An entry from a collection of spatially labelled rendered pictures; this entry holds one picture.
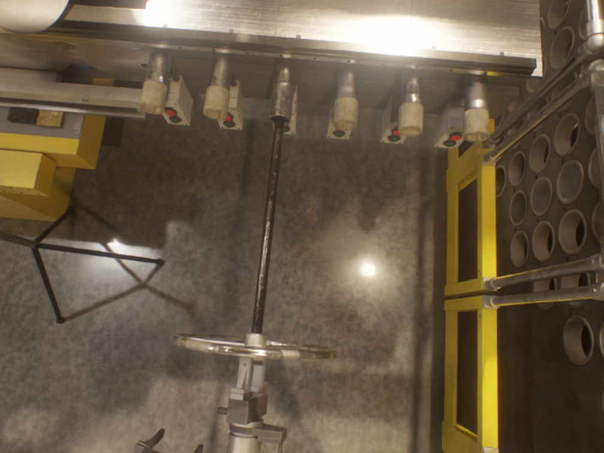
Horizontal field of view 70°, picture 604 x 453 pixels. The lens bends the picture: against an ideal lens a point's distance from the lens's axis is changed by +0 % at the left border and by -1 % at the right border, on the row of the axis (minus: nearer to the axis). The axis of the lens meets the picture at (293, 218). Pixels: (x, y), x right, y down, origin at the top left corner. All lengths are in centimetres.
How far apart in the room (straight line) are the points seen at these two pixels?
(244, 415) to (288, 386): 93
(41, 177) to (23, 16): 87
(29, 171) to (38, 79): 29
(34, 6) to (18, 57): 78
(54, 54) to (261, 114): 97
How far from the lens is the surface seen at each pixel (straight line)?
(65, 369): 215
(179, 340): 96
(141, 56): 142
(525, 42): 135
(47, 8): 91
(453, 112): 137
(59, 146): 164
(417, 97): 122
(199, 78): 138
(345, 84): 120
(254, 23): 125
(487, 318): 166
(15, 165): 168
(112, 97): 152
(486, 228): 170
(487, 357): 166
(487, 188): 175
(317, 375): 193
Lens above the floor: 192
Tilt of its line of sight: 77 degrees down
